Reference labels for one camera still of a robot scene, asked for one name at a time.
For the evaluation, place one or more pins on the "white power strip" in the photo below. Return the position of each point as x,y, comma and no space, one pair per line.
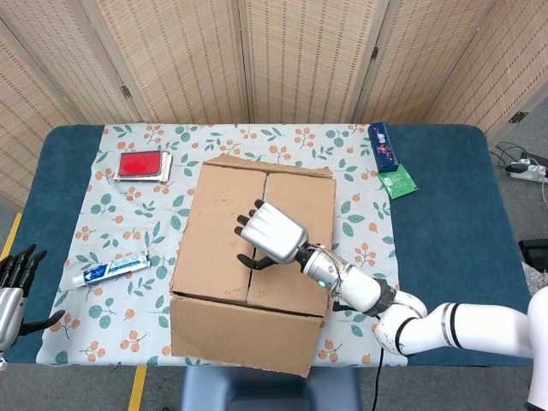
528,169

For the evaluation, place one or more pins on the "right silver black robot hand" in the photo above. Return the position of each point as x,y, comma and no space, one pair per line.
276,233

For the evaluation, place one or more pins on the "blue white toothpaste tube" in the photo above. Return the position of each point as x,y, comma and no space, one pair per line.
111,269

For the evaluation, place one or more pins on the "black case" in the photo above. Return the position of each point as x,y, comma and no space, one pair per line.
531,252

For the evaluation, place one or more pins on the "red ink pad tin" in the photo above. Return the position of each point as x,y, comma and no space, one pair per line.
139,164

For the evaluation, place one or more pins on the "woven bamboo folding screen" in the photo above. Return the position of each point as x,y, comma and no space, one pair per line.
299,64

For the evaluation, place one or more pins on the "green sachet packet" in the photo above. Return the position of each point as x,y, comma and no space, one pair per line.
400,184

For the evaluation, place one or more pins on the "cardboard box with red tape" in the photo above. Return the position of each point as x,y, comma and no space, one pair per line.
227,334

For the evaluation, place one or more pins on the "floral print tablecloth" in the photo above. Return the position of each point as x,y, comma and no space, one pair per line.
128,325

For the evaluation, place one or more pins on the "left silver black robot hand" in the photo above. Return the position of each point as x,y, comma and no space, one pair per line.
8,308

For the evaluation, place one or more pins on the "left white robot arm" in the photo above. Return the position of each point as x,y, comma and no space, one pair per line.
3,360

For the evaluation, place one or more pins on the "dark blue carton box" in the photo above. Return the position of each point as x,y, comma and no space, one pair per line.
384,147

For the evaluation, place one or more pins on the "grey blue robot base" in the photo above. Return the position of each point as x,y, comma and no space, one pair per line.
257,394

